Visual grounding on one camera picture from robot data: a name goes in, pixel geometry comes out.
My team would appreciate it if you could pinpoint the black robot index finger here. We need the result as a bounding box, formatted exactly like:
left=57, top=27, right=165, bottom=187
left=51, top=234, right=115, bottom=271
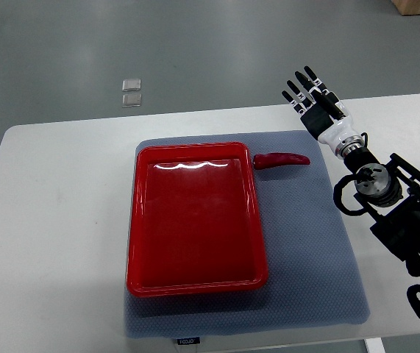
left=304, top=65, right=327, bottom=92

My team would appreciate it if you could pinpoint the lower floor socket plate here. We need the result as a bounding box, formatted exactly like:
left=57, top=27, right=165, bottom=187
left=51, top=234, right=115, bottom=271
left=122, top=93, right=142, bottom=107

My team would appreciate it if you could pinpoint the floor socket plate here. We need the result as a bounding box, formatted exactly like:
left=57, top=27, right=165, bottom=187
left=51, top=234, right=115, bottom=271
left=122, top=79, right=141, bottom=92
left=122, top=93, right=142, bottom=107

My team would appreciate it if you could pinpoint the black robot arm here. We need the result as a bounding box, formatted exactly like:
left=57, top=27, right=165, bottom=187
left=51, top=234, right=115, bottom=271
left=282, top=66, right=420, bottom=277

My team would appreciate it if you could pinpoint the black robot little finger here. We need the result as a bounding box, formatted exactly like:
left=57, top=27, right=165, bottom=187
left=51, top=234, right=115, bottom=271
left=282, top=90, right=306, bottom=115

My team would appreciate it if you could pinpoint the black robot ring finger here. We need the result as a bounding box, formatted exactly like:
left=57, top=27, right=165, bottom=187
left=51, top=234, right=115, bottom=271
left=287, top=80, right=313, bottom=107

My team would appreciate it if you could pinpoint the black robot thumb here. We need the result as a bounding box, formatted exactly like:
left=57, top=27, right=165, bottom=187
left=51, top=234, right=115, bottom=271
left=311, top=89, right=344, bottom=120

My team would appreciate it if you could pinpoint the wooden box corner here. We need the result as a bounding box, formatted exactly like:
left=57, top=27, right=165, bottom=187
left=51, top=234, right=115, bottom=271
left=392, top=0, right=420, bottom=15

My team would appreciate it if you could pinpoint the upper floor socket plate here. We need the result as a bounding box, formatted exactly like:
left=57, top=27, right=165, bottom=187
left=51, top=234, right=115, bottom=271
left=122, top=79, right=141, bottom=92

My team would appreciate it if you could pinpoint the red plastic tray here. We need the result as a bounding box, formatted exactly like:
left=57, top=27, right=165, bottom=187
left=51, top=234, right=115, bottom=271
left=127, top=142, right=268, bottom=298

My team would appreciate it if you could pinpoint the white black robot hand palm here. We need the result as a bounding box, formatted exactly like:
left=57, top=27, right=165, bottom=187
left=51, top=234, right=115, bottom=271
left=299, top=92, right=363, bottom=158

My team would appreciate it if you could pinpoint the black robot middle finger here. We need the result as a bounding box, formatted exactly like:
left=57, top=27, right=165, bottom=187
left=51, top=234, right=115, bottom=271
left=295, top=71, right=320, bottom=99

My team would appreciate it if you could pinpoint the red pepper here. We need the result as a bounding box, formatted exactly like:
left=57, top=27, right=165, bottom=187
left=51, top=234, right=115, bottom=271
left=252, top=152, right=310, bottom=170

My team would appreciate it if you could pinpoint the white table leg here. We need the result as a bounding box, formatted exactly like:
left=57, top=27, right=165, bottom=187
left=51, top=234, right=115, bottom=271
left=364, top=338, right=385, bottom=353

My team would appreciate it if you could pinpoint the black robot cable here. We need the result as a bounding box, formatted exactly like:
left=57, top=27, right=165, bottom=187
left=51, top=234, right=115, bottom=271
left=332, top=174, right=369, bottom=216

